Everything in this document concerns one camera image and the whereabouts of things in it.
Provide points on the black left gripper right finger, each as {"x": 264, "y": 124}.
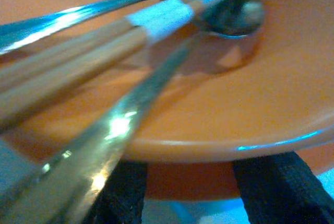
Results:
{"x": 281, "y": 192}

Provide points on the metal fork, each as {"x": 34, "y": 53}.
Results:
{"x": 52, "y": 23}

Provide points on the white paper chopstick band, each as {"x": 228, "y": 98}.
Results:
{"x": 159, "y": 17}

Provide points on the wooden chopstick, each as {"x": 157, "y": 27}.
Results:
{"x": 78, "y": 70}
{"x": 78, "y": 47}

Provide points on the metal spoon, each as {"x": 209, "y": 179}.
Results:
{"x": 117, "y": 130}

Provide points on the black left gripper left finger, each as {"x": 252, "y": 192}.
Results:
{"x": 120, "y": 198}

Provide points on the orange plate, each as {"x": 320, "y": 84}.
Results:
{"x": 193, "y": 182}

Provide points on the orange bowl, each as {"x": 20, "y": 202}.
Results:
{"x": 235, "y": 104}

